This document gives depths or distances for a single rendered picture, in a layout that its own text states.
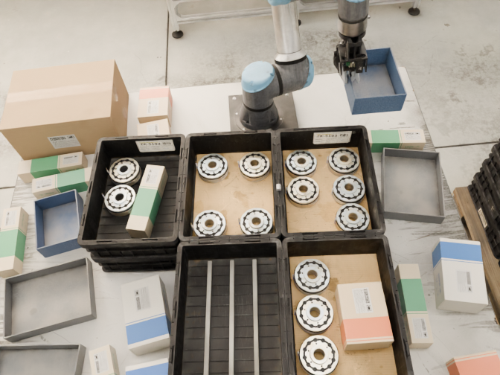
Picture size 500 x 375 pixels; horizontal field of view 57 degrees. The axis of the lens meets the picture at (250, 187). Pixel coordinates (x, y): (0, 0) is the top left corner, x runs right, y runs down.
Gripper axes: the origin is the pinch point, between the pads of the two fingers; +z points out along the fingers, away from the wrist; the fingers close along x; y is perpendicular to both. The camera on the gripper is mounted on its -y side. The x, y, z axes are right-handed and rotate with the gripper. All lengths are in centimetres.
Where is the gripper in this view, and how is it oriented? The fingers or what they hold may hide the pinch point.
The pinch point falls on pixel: (348, 77)
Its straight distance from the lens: 144.0
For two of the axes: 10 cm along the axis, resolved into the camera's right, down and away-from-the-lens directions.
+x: 9.9, -1.2, -1.0
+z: 1.5, 5.2, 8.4
